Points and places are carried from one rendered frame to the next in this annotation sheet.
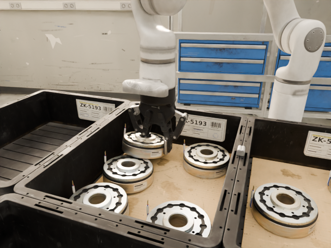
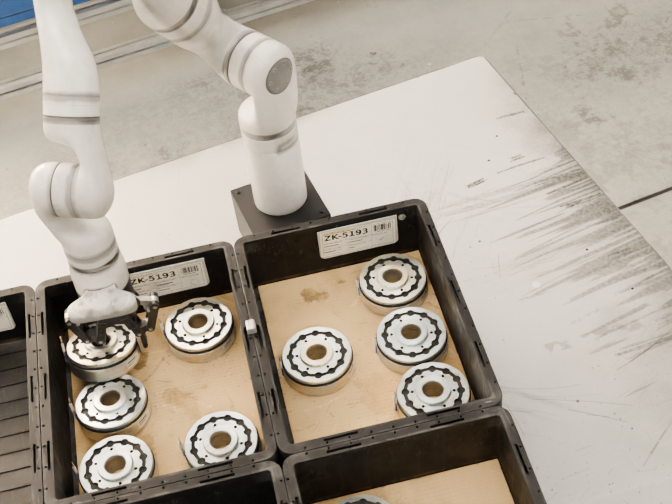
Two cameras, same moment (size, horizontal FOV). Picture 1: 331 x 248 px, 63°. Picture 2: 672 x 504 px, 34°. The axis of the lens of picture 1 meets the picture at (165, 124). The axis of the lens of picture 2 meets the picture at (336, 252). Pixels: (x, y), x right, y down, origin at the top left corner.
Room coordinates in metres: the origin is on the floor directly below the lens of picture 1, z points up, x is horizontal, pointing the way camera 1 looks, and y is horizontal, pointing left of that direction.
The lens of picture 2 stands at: (-0.55, 0.21, 2.13)
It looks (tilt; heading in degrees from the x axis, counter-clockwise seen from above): 47 degrees down; 333
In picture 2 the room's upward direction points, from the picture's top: 8 degrees counter-clockwise
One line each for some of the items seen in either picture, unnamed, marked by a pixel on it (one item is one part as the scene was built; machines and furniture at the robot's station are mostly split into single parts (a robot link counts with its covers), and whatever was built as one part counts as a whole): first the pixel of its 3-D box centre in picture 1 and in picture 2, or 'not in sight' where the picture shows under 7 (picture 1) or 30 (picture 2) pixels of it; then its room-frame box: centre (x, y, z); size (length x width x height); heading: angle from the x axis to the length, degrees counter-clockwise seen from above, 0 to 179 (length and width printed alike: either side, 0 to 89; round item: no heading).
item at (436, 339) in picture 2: not in sight; (411, 334); (0.31, -0.34, 0.86); 0.10 x 0.10 x 0.01
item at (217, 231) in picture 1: (157, 148); (148, 367); (0.44, 0.01, 0.92); 0.40 x 0.30 x 0.02; 160
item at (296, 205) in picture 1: (285, 200); (316, 353); (0.36, -0.20, 0.86); 0.05 x 0.05 x 0.01
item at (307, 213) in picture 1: (284, 201); (316, 355); (0.36, -0.20, 0.86); 0.10 x 0.10 x 0.01
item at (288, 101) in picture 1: (286, 108); (274, 160); (0.73, -0.35, 0.89); 0.09 x 0.09 x 0.17; 79
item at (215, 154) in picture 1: (206, 152); (198, 322); (0.52, -0.09, 0.86); 0.05 x 0.05 x 0.01
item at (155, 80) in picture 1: (153, 72); (97, 274); (0.52, 0.02, 1.04); 0.11 x 0.09 x 0.06; 159
